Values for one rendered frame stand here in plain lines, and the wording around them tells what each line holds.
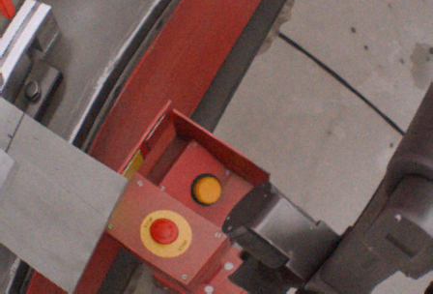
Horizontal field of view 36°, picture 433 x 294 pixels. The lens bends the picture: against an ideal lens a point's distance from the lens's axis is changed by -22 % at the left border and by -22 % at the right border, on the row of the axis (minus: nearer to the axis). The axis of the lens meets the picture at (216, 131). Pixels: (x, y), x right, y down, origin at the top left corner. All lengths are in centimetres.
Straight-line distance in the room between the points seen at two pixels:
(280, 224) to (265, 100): 135
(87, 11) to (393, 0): 125
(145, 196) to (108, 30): 24
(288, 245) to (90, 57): 53
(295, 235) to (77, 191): 33
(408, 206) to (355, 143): 172
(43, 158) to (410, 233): 71
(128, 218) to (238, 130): 89
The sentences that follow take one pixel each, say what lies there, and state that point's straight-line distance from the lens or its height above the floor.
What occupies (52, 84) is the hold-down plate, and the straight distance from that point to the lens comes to 104.
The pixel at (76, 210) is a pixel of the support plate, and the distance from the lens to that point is 88.
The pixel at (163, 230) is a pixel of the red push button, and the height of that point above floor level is 81.
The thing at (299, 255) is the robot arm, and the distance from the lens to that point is 64.
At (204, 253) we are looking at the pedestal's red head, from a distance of 107.
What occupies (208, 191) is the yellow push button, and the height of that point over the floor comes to 73.
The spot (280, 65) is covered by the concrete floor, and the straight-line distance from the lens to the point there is 200.
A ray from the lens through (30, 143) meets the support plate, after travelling 92.
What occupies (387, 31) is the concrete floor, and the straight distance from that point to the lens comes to 210.
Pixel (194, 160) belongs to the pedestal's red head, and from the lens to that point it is 115.
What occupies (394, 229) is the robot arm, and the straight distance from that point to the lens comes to 25.
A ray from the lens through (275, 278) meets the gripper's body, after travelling 73.
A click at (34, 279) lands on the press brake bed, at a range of 113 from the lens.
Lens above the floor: 184
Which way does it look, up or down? 71 degrees down
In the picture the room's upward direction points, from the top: 6 degrees counter-clockwise
